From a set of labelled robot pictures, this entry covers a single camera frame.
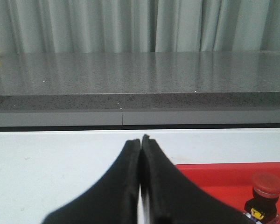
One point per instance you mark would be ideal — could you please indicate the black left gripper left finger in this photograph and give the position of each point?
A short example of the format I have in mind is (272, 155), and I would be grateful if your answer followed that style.
(113, 199)

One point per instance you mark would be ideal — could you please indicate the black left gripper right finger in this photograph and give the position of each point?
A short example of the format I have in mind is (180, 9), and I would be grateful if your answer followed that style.
(169, 197)

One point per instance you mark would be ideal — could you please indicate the red mushroom push button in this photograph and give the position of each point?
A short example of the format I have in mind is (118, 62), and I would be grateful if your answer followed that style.
(262, 209)

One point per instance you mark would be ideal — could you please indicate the red plastic tray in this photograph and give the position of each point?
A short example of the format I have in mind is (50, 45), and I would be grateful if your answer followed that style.
(229, 182)

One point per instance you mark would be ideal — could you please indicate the grey granite counter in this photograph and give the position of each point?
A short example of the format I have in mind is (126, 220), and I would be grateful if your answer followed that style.
(139, 89)

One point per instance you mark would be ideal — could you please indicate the grey pleated curtain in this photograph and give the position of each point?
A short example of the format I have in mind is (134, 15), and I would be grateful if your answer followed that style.
(30, 26)

